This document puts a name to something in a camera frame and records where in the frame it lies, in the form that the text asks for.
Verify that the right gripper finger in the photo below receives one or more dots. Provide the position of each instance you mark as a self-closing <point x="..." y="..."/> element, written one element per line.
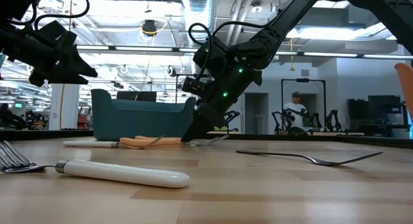
<point x="203" y="127"/>

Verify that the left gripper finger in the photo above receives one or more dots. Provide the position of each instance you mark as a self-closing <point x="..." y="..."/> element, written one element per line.
<point x="53" y="78"/>
<point x="77" y="66"/>

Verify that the all-metal fork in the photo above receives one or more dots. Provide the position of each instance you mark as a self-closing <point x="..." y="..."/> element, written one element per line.
<point x="326" y="162"/>

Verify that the black background robot arm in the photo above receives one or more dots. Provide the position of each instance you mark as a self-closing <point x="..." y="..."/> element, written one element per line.
<point x="232" y="116"/>
<point x="333" y="119"/>
<point x="315" y="119"/>
<point x="280" y="119"/>

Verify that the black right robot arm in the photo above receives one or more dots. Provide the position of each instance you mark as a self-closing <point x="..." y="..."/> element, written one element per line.
<point x="290" y="11"/>

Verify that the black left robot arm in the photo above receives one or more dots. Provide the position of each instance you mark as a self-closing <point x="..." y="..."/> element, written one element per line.
<point x="16" y="1"/>

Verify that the white pillar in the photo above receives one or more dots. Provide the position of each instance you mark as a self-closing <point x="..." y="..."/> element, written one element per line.
<point x="64" y="104"/>

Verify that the turquoise plastic bin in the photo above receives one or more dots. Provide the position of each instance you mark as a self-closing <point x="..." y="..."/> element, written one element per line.
<point x="1" y="61"/>

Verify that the green exit sign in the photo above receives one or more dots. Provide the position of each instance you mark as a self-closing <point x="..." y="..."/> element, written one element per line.
<point x="18" y="105"/>

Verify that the dark teal plastic bin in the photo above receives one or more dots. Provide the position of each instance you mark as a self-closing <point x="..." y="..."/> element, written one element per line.
<point x="138" y="120"/>

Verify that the black monitor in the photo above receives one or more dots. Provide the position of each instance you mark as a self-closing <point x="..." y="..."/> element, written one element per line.
<point x="135" y="95"/>
<point x="384" y="104"/>

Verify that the long LED light bar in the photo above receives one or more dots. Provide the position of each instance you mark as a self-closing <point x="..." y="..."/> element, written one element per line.
<point x="145" y="48"/>

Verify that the person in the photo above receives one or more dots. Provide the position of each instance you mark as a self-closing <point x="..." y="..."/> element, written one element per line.
<point x="295" y="109"/>

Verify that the round ceiling fixture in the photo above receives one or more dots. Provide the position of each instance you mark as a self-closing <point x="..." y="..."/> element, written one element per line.
<point x="256" y="7"/>

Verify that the orange plastic bin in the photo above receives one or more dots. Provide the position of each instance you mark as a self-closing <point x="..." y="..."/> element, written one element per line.
<point x="406" y="88"/>

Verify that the black station frame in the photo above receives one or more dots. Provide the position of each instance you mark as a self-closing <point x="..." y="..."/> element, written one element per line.
<point x="303" y="79"/>

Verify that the silver ventilation duct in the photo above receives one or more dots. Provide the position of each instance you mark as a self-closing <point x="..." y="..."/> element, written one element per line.
<point x="197" y="7"/>

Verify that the black metal table frame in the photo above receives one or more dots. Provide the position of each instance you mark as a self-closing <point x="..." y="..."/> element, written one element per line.
<point x="371" y="140"/>

